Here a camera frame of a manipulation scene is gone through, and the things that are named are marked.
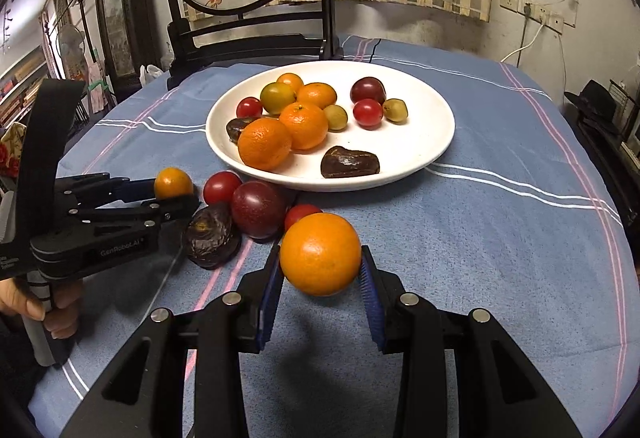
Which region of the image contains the red cherry tomato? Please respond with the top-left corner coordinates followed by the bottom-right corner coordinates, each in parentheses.
top-left (235, 96), bottom-right (264, 119)
top-left (202, 171), bottom-right (243, 205)
top-left (352, 98), bottom-right (384, 130)
top-left (284, 204), bottom-right (323, 233)

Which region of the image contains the white electric fan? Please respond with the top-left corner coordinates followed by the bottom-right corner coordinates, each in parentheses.
top-left (57, 25), bottom-right (88, 78)

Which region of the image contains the white plastic bag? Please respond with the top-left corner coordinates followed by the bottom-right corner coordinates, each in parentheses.
top-left (140, 64), bottom-right (166, 86)

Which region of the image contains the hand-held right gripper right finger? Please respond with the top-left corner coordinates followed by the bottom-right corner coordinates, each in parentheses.
top-left (357, 245), bottom-right (583, 438)

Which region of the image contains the small yellow-green fruit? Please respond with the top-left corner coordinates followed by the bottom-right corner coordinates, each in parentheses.
top-left (322, 104), bottom-right (349, 132)
top-left (382, 98), bottom-right (408, 123)

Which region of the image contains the dark brown wrinkled fruit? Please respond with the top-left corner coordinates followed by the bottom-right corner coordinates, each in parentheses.
top-left (181, 203), bottom-right (243, 269)
top-left (320, 146), bottom-right (381, 179)
top-left (225, 117), bottom-right (261, 145)

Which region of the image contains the blue striped tablecloth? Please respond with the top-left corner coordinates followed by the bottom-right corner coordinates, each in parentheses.
top-left (27, 34), bottom-right (638, 438)

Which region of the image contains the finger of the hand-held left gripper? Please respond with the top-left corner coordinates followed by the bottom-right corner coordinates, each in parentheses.
top-left (102, 178), bottom-right (157, 199)
top-left (75, 194), bottom-right (202, 231)

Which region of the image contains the smooth small orange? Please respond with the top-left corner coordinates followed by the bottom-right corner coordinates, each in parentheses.
top-left (154, 168), bottom-right (194, 200)
top-left (275, 72), bottom-right (305, 93)
top-left (279, 213), bottom-right (362, 297)

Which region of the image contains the person's left hand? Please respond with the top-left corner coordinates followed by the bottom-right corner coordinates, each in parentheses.
top-left (0, 275), bottom-right (84, 340)

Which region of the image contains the black hat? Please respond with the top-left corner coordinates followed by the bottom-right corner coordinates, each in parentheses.
top-left (564, 78), bottom-right (626, 133)

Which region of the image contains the white oval plate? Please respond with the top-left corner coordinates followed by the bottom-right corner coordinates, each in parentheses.
top-left (206, 61), bottom-right (456, 192)

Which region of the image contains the white power cable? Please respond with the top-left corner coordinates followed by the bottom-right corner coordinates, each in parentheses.
top-left (501, 15), bottom-right (546, 63)

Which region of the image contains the dark red plum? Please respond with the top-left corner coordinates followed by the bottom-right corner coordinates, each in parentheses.
top-left (230, 181), bottom-right (288, 239)
top-left (349, 76), bottom-right (387, 106)

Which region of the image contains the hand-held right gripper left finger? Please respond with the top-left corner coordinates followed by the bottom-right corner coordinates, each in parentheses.
top-left (60, 245), bottom-right (286, 438)

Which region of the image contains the bookshelf with books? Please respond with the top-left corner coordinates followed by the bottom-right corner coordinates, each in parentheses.
top-left (0, 42), bottom-right (51, 129)

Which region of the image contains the dark slender pole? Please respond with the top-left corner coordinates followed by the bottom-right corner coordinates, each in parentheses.
top-left (73, 0), bottom-right (101, 68)

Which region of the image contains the yellow-green tangerine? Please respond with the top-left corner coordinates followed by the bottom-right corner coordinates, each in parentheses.
top-left (260, 82), bottom-right (297, 115)

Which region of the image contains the red floral cloth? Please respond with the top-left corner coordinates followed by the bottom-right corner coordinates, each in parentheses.
top-left (0, 123), bottom-right (27, 179)

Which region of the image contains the bumpy orange mandarin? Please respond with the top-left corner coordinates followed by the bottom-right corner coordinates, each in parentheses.
top-left (237, 117), bottom-right (293, 171)
top-left (296, 82), bottom-right (338, 111)
top-left (279, 102), bottom-right (329, 151)

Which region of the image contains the dark wood framed painting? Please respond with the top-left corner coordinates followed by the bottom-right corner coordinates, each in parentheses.
top-left (95, 0), bottom-right (146, 88)

